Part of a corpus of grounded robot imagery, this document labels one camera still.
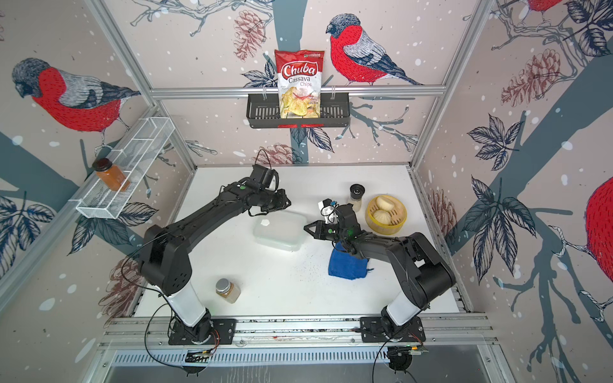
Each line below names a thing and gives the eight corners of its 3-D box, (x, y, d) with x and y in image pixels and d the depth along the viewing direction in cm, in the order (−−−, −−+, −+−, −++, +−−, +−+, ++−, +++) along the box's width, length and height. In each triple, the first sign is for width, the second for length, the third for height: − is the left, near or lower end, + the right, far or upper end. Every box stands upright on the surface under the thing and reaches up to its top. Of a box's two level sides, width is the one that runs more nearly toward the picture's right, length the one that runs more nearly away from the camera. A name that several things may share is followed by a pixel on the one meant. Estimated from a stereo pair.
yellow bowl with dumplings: (368, 234, 98) (371, 226, 93) (363, 203, 109) (365, 194, 103) (406, 234, 98) (411, 226, 93) (397, 203, 108) (401, 194, 103)
